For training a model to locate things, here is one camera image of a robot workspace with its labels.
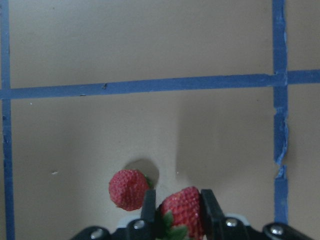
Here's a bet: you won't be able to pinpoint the red strawberry without leaves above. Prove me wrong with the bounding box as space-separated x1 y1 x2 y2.
108 169 150 212

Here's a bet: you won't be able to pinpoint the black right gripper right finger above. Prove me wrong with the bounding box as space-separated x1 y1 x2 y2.
200 189 225 237

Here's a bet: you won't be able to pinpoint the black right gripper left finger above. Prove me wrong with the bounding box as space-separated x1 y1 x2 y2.
140 189 156 230

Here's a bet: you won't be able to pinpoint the red strawberry green leaves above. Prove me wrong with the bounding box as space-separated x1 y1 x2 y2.
144 175 154 189

